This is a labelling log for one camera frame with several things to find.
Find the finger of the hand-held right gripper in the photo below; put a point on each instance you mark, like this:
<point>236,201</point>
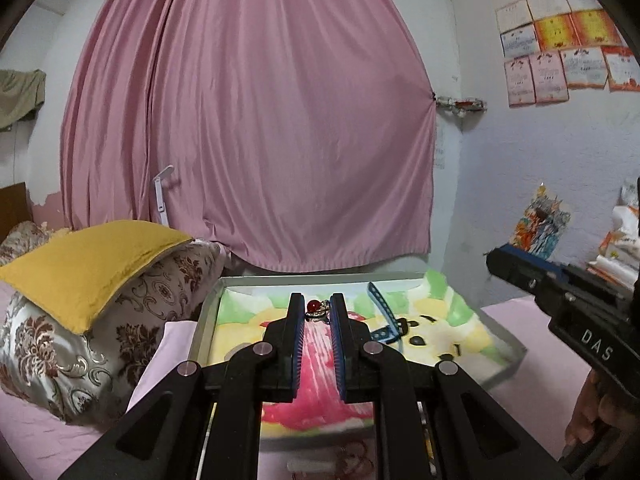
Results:
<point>520,267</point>

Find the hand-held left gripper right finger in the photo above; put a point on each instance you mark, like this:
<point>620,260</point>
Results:
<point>337,355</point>

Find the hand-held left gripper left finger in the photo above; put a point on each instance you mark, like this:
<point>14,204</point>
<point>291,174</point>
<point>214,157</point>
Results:
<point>299,355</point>

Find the person's right hand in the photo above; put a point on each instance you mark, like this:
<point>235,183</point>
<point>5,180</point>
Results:
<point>587,410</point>

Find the blue smartwatch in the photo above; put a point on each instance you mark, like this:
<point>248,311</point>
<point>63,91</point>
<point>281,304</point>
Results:
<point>389,316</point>

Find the grey tray with colourful liner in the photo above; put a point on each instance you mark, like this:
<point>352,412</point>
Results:
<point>450,320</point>

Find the pile of plastic bags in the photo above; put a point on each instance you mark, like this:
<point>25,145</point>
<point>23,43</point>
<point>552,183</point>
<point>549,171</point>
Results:
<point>620,245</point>

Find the silver brown floral pillow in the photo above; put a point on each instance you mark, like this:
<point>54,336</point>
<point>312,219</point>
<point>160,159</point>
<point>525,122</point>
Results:
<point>135,320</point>

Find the white folding lamp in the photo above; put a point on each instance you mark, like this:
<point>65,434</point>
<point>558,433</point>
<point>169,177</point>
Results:
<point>160,195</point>

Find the yellow pillow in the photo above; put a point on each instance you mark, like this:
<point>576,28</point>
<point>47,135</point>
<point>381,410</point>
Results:
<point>85,270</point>

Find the pink curtain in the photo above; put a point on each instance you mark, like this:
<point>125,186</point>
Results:
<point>260,120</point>

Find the pink floral pillow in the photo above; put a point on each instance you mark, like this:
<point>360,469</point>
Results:
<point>22,237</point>

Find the wooden headboard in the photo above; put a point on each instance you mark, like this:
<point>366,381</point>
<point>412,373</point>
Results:
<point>12,205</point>

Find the olive hanging cloth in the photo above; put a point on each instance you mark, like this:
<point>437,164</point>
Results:
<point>17,92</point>

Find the colourful wall poster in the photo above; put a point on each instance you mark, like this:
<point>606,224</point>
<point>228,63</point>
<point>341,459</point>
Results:
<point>542,225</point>

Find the small wall rack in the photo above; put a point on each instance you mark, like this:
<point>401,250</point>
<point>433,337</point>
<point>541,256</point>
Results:
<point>462,104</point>

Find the group of wall certificates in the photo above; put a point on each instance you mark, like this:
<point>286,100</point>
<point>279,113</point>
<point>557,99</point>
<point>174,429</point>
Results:
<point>565,45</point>

